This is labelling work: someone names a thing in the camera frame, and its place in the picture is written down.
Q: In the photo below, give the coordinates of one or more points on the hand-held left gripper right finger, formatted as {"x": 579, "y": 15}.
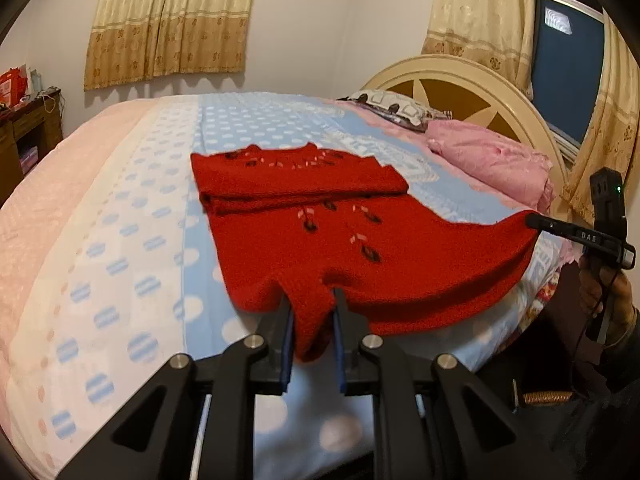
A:
{"x": 395, "y": 390}

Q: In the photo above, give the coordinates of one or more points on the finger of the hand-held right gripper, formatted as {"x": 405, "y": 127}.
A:
{"x": 550, "y": 225}

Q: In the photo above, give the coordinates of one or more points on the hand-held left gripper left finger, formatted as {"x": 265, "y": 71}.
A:
{"x": 235, "y": 375}

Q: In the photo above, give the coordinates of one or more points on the red knit sweater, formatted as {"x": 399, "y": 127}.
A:
{"x": 400, "y": 260}

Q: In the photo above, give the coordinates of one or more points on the person's right forearm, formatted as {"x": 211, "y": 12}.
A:
{"x": 627, "y": 365}

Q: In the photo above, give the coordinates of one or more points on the person's right hand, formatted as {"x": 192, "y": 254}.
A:
{"x": 624, "y": 302}

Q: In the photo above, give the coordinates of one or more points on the pink pillow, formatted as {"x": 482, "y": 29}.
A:
{"x": 490, "y": 160}

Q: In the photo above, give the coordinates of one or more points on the beige floral curtain edge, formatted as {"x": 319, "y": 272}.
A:
{"x": 610, "y": 125}

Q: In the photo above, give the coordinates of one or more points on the dark window pane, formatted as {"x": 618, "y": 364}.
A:
{"x": 570, "y": 70}

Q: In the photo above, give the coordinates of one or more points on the bed with dotted sheet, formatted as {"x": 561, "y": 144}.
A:
{"x": 125, "y": 235}

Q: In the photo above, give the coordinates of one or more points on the cream wooden headboard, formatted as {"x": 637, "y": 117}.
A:
{"x": 450, "y": 72}

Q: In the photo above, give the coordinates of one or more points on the patterned white pillow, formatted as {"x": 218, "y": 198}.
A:
{"x": 395, "y": 107}

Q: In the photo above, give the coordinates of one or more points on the narrow beige floral curtain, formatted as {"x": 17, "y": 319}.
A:
{"x": 480, "y": 15}

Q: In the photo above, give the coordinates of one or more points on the brown wooden desk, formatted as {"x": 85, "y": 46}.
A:
{"x": 30, "y": 135}

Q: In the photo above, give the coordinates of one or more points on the wide beige floral curtain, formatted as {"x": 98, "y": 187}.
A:
{"x": 170, "y": 20}

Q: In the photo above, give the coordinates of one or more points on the red gift box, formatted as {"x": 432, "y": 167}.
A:
{"x": 11, "y": 85}

